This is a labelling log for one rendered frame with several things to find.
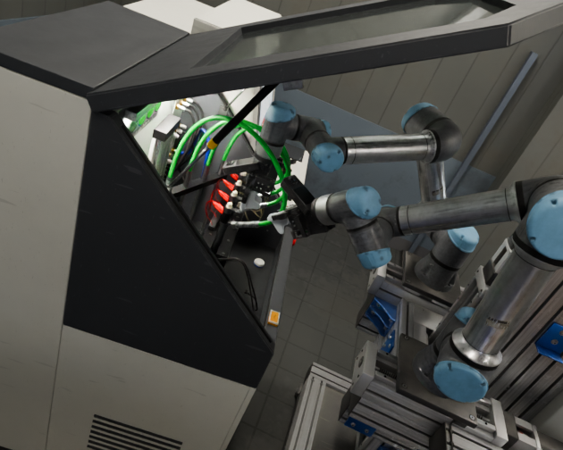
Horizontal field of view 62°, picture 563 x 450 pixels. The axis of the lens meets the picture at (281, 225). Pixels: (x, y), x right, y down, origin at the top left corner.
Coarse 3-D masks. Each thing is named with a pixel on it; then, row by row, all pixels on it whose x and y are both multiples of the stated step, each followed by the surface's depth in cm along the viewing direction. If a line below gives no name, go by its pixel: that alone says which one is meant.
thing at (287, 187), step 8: (296, 176) 121; (288, 184) 119; (296, 184) 119; (288, 192) 119; (296, 192) 118; (304, 192) 119; (296, 200) 118; (304, 200) 117; (312, 200) 118; (304, 208) 117
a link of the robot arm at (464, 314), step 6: (456, 312) 122; (462, 312) 118; (468, 312) 119; (456, 318) 120; (462, 318) 117; (468, 318) 117; (450, 324) 121; (456, 324) 119; (462, 324) 117; (444, 330) 123; (450, 330) 118; (444, 336) 119; (438, 342) 124; (438, 348) 123
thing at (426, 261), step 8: (424, 256) 172; (432, 256) 166; (416, 264) 172; (424, 264) 168; (432, 264) 166; (440, 264) 164; (416, 272) 170; (424, 272) 168; (432, 272) 165; (440, 272) 164; (448, 272) 164; (456, 272) 166; (424, 280) 167; (432, 280) 165; (440, 280) 165; (448, 280) 165; (440, 288) 166; (448, 288) 167
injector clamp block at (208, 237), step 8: (232, 216) 171; (240, 216) 173; (216, 224) 163; (208, 232) 158; (216, 232) 160; (232, 232) 163; (208, 240) 154; (224, 240) 157; (232, 240) 159; (224, 248) 154; (216, 256) 151; (224, 256) 151; (224, 264) 152
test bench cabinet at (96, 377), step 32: (64, 352) 138; (96, 352) 136; (128, 352) 135; (64, 384) 145; (96, 384) 144; (128, 384) 142; (160, 384) 140; (192, 384) 139; (224, 384) 137; (64, 416) 154; (96, 416) 152; (128, 416) 150; (160, 416) 148; (192, 416) 146; (224, 416) 145; (64, 448) 164; (96, 448) 161; (128, 448) 159; (160, 448) 157; (192, 448) 155; (224, 448) 153
